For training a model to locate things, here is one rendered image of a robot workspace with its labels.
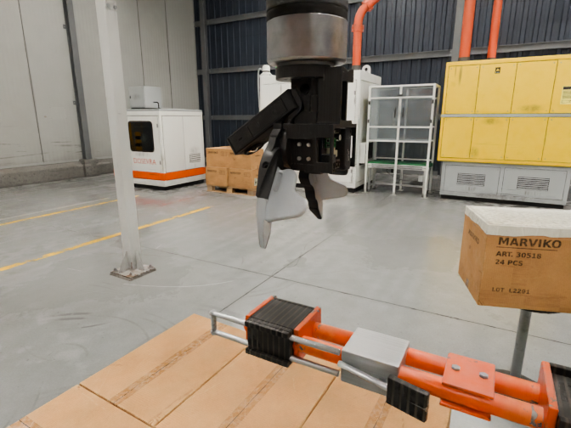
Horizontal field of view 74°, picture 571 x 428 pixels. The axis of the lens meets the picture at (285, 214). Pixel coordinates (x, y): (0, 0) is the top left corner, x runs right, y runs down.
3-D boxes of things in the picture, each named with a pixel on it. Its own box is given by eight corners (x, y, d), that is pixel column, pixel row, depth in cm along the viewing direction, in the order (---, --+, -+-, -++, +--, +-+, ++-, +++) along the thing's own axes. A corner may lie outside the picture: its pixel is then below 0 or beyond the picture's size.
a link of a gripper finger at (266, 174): (261, 192, 40) (285, 123, 43) (249, 191, 41) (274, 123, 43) (279, 211, 44) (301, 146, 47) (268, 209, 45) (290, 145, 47)
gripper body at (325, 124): (330, 180, 40) (334, 60, 38) (263, 174, 45) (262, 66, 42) (355, 171, 47) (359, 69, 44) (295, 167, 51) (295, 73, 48)
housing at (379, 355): (408, 369, 49) (410, 339, 48) (395, 402, 43) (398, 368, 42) (356, 353, 52) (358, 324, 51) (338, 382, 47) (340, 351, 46)
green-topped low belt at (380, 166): (430, 193, 781) (433, 162, 765) (426, 197, 737) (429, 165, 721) (371, 188, 840) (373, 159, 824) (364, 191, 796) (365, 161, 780)
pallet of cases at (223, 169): (279, 188, 834) (278, 147, 812) (252, 196, 747) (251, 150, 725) (234, 183, 891) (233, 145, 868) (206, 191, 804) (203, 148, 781)
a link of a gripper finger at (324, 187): (349, 223, 53) (336, 175, 46) (312, 218, 55) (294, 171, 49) (357, 207, 54) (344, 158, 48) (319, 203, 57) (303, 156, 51)
